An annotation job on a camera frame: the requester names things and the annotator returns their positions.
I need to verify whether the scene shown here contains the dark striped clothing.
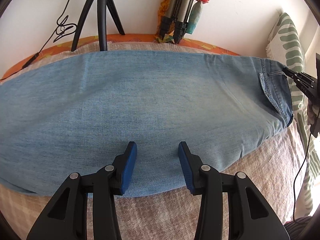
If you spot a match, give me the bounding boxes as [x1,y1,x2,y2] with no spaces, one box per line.
[284,217,309,240]

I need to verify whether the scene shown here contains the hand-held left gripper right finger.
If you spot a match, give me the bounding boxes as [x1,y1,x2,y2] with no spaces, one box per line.
[177,141,290,240]

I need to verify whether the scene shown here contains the light blue denim pants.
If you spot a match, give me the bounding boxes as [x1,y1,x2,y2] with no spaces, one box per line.
[0,51,294,197]

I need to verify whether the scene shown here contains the folded silver tripod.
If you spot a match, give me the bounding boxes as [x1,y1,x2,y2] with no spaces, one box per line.
[160,0,197,44]

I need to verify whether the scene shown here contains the beige plaid blanket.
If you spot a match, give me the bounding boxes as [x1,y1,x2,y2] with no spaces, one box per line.
[0,40,310,240]

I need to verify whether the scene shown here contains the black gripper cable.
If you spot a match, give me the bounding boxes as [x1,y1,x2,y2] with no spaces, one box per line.
[292,129,313,224]

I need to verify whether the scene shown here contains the black ring light cable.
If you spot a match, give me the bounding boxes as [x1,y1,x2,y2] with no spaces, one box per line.
[0,0,79,82]

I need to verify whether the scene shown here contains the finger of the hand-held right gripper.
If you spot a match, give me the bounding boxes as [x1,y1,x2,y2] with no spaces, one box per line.
[284,67,318,83]
[290,75,317,98]

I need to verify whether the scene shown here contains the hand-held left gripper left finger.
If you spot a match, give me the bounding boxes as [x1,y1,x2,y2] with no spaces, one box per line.
[26,141,138,240]

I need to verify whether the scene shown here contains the black tripod stand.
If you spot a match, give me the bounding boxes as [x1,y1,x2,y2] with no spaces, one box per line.
[71,0,125,52]

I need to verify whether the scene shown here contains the white green leaf-print throw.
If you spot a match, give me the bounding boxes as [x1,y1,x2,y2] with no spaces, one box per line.
[265,12,317,213]

